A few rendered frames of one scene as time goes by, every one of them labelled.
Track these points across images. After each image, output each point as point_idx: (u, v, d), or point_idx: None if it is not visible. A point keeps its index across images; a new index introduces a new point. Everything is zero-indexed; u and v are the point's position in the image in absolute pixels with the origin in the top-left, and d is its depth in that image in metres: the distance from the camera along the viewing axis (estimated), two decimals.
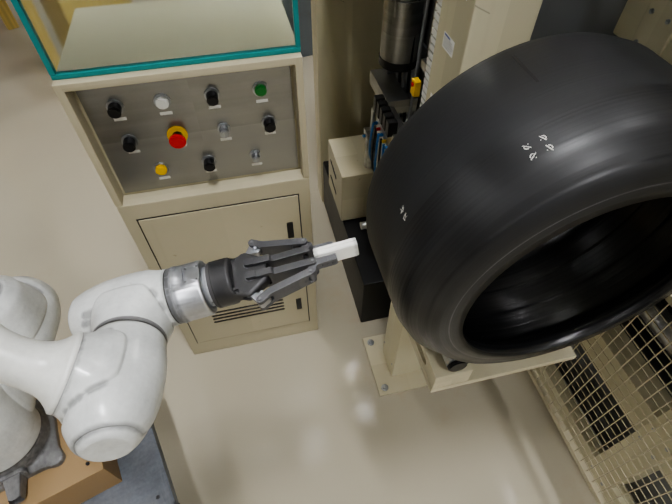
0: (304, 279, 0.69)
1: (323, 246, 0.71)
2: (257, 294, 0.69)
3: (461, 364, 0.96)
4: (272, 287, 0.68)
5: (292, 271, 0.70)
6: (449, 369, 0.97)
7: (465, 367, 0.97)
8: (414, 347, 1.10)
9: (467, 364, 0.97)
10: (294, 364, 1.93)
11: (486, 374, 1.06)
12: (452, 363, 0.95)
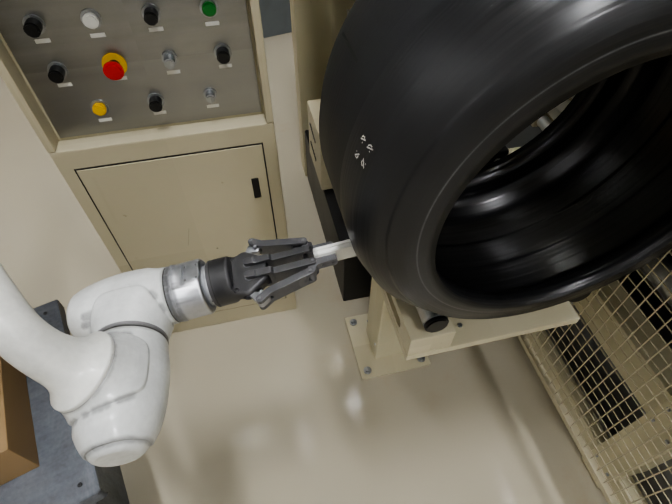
0: (304, 279, 0.69)
1: (323, 246, 0.71)
2: (257, 293, 0.69)
3: (439, 329, 0.81)
4: (272, 286, 0.68)
5: (292, 271, 0.70)
6: (443, 319, 0.79)
7: (427, 330, 0.80)
8: (389, 309, 0.94)
9: (427, 331, 0.81)
10: (269, 346, 1.77)
11: (473, 339, 0.89)
12: (448, 322, 0.80)
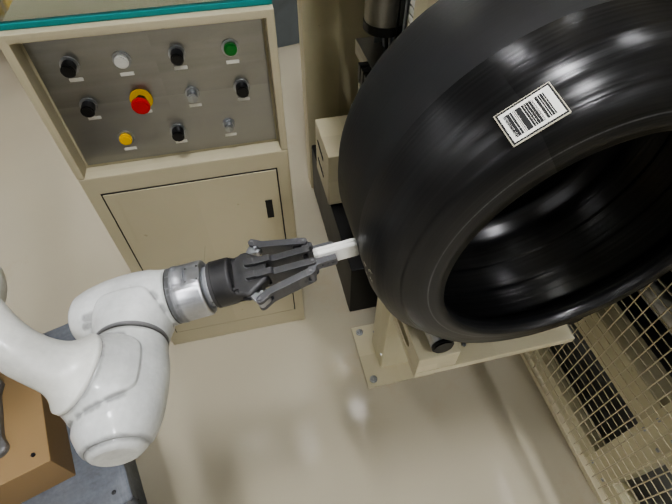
0: (304, 279, 0.69)
1: (323, 246, 0.71)
2: (257, 294, 0.69)
3: (450, 347, 0.87)
4: (272, 287, 0.68)
5: (292, 271, 0.70)
6: (440, 343, 0.86)
7: (439, 353, 0.88)
8: (398, 329, 1.01)
9: (443, 351, 0.89)
10: (279, 355, 1.84)
11: (476, 357, 0.96)
12: (451, 340, 0.86)
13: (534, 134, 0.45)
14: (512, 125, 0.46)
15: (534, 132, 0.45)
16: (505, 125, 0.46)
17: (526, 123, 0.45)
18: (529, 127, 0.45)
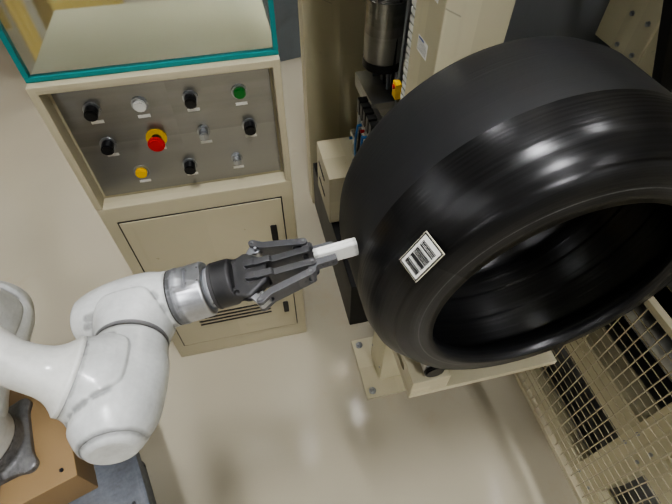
0: (304, 279, 0.69)
1: (323, 246, 0.71)
2: (257, 295, 0.69)
3: (434, 370, 0.95)
4: (272, 288, 0.68)
5: (292, 271, 0.70)
6: (428, 376, 0.97)
7: (443, 370, 0.96)
8: (394, 352, 1.10)
9: None
10: (282, 367, 1.93)
11: (465, 379, 1.05)
12: (425, 372, 0.95)
13: (425, 272, 0.59)
14: (411, 266, 0.61)
15: (425, 271, 0.59)
16: (407, 266, 0.61)
17: (419, 264, 0.60)
18: (421, 267, 0.60)
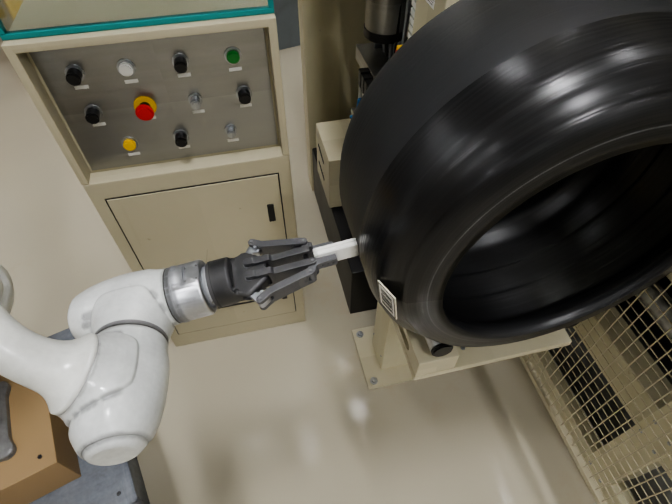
0: (304, 279, 0.69)
1: (323, 246, 0.71)
2: (257, 294, 0.69)
3: (449, 351, 0.89)
4: (272, 287, 0.68)
5: (292, 271, 0.70)
6: (440, 347, 0.87)
7: (438, 356, 0.90)
8: (398, 332, 1.03)
9: (442, 355, 0.90)
10: (280, 357, 1.86)
11: (475, 361, 0.98)
12: (450, 344, 0.88)
13: (395, 312, 0.66)
14: (387, 307, 0.68)
15: (394, 311, 0.66)
16: (385, 307, 0.69)
17: (389, 306, 0.67)
18: (391, 308, 0.66)
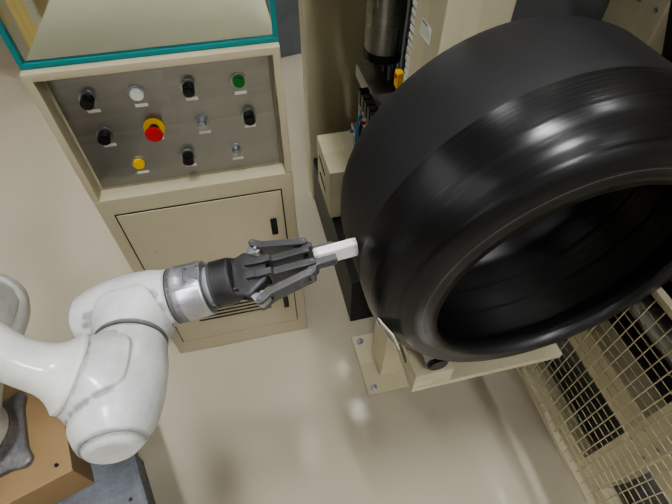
0: (304, 279, 0.69)
1: (323, 246, 0.71)
2: (257, 294, 0.69)
3: (434, 369, 0.94)
4: (272, 287, 0.68)
5: (292, 271, 0.70)
6: (446, 362, 0.94)
7: (433, 364, 0.92)
8: (396, 345, 1.07)
9: (429, 365, 0.93)
10: (282, 363, 1.91)
11: (469, 373, 1.03)
12: (440, 367, 0.95)
13: (396, 344, 0.74)
14: (390, 339, 0.76)
15: (396, 344, 0.74)
16: (389, 339, 0.77)
17: (391, 339, 0.75)
18: (393, 341, 0.75)
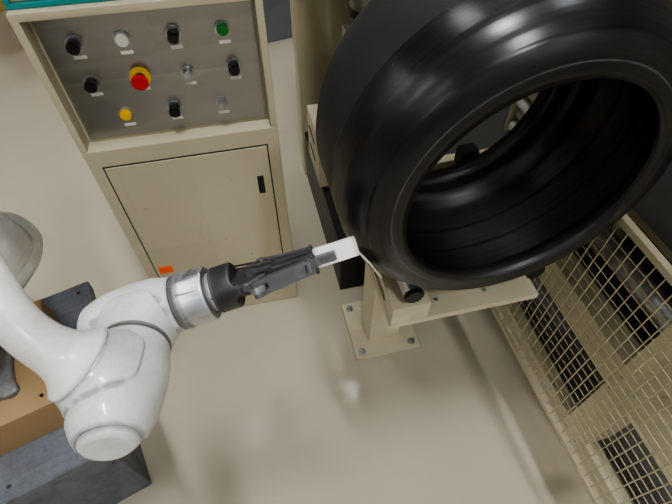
0: (300, 268, 0.68)
1: (322, 245, 0.72)
2: (253, 284, 0.68)
3: (413, 294, 0.95)
4: (267, 275, 0.68)
5: (290, 266, 0.70)
6: (408, 301, 0.97)
7: (423, 295, 0.96)
8: (376, 286, 1.10)
9: (422, 291, 0.95)
10: (272, 330, 1.93)
11: (447, 311, 1.05)
12: (404, 297, 0.95)
13: (376, 272, 0.80)
14: (372, 269, 0.82)
15: (375, 272, 0.80)
16: (372, 269, 0.83)
17: (371, 268, 0.81)
18: (373, 270, 0.80)
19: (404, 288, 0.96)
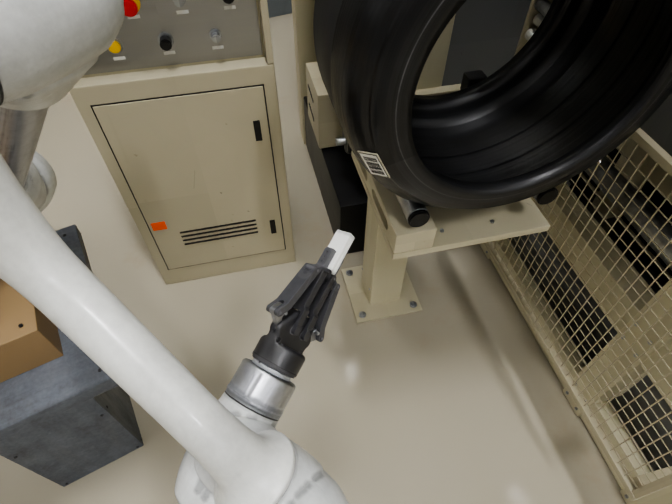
0: (301, 271, 0.68)
1: None
2: (276, 315, 0.66)
3: (418, 216, 0.89)
4: (281, 298, 0.67)
5: None
6: (413, 225, 0.91)
7: (428, 217, 0.89)
8: (378, 218, 1.03)
9: (427, 213, 0.89)
10: (270, 294, 1.87)
11: (453, 241, 0.99)
12: (408, 219, 0.89)
13: (385, 169, 0.74)
14: (377, 172, 0.76)
15: (384, 169, 0.74)
16: (377, 174, 0.77)
17: (378, 168, 0.75)
18: (381, 169, 0.74)
19: (408, 210, 0.89)
